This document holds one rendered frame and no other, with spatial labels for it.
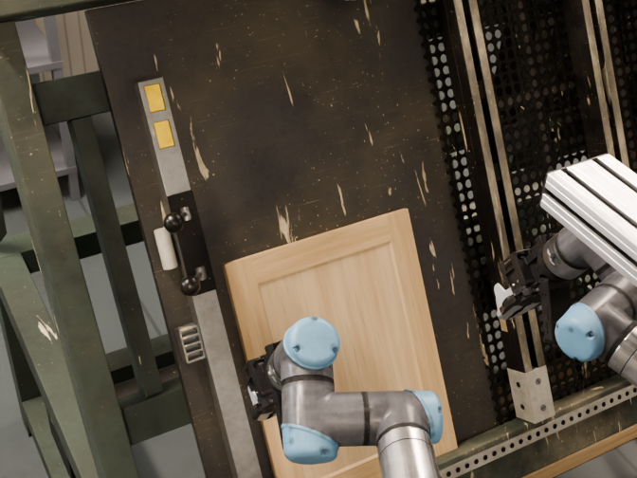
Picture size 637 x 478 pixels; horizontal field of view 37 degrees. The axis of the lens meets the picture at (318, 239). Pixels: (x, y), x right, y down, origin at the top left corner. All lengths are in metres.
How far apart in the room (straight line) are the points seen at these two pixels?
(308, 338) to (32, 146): 0.69
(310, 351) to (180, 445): 2.07
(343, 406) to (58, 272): 0.69
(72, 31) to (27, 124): 3.09
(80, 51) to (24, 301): 2.36
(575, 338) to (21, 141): 1.00
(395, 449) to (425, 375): 0.89
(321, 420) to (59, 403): 1.25
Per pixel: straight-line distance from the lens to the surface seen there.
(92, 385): 1.83
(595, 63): 2.32
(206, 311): 1.87
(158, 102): 1.83
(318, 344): 1.31
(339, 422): 1.30
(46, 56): 4.08
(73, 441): 2.37
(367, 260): 2.03
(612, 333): 1.41
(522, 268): 1.64
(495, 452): 2.25
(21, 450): 3.41
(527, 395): 2.26
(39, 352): 2.59
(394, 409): 1.31
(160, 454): 3.32
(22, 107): 1.77
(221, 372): 1.90
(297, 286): 1.97
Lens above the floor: 2.60
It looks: 39 degrees down
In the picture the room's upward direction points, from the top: 4 degrees clockwise
